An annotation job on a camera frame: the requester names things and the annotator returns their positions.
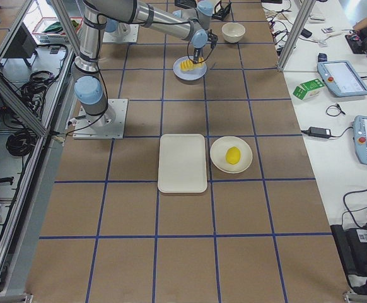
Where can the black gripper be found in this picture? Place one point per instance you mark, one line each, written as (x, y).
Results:
(197, 51)

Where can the yellow spiral bread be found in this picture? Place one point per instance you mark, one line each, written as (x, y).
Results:
(189, 65)

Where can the blue plate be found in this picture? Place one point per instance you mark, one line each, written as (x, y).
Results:
(193, 74)

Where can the black plate rack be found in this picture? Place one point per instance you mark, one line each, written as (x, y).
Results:
(220, 9)

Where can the white round plate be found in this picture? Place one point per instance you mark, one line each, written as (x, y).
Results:
(218, 152)

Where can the white bowl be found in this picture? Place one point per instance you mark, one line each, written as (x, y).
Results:
(233, 32)

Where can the yellow lemon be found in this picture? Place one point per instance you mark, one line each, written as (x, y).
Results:
(233, 155)

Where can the white rectangular tray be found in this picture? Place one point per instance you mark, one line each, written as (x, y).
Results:
(182, 164)

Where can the green white carton box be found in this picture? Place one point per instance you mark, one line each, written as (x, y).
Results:
(308, 89)

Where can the black power adapter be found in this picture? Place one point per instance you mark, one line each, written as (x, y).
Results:
(320, 132)

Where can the upper blue teach pendant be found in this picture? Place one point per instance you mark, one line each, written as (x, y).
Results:
(341, 79)

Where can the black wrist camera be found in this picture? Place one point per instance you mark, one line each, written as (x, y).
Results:
(212, 38)

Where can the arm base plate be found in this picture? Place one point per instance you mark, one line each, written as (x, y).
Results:
(124, 34)
(109, 126)

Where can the aluminium frame post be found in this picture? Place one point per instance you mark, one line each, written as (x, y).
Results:
(298, 25)

